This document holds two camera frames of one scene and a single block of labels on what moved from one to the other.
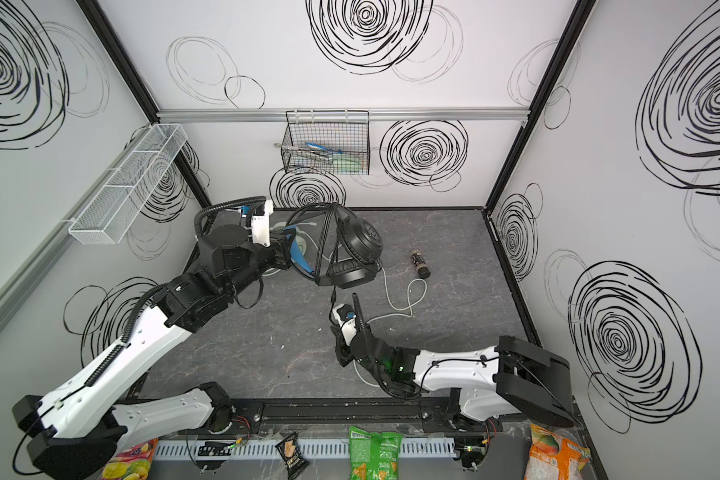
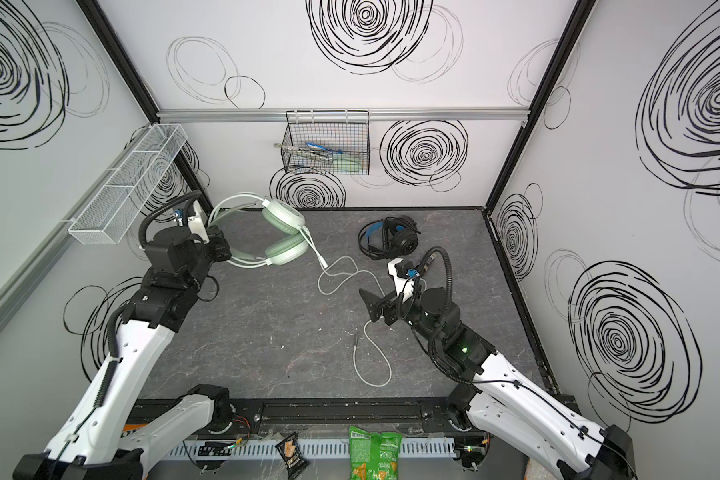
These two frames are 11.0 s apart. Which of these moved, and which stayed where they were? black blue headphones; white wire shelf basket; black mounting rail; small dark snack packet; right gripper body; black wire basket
Moved: right gripper body; black blue headphones
Stayed: small dark snack packet; white wire shelf basket; black wire basket; black mounting rail
